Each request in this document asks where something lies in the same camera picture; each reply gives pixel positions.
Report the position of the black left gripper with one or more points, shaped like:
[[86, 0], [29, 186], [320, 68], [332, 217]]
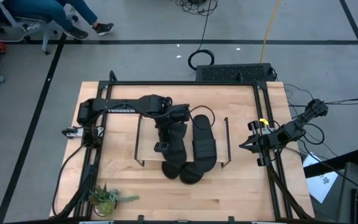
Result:
[[172, 132]]

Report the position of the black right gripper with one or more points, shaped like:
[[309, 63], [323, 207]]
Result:
[[269, 138]]

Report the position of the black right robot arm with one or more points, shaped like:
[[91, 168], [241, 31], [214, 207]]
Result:
[[291, 132]]

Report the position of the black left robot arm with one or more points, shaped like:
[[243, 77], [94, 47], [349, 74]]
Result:
[[120, 105]]

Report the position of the yellow tape tag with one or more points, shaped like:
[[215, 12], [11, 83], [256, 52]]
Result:
[[263, 120]]

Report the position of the black mesh computer tower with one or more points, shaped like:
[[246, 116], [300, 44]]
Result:
[[228, 73]]

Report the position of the white paper sheet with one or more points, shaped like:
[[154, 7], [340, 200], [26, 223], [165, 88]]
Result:
[[320, 186]]

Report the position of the small potted succulent plant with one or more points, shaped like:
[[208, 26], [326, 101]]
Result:
[[104, 202]]

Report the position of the grey laptop with black keyboard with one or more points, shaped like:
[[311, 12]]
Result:
[[350, 186]]

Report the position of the white office chair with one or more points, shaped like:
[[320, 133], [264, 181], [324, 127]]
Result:
[[45, 37]]

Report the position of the person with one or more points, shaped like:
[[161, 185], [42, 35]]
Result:
[[42, 11]]

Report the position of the wooden shelf with black frame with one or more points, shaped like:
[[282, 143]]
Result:
[[148, 137]]

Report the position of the black metal rig frame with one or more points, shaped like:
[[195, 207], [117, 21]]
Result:
[[182, 83]]

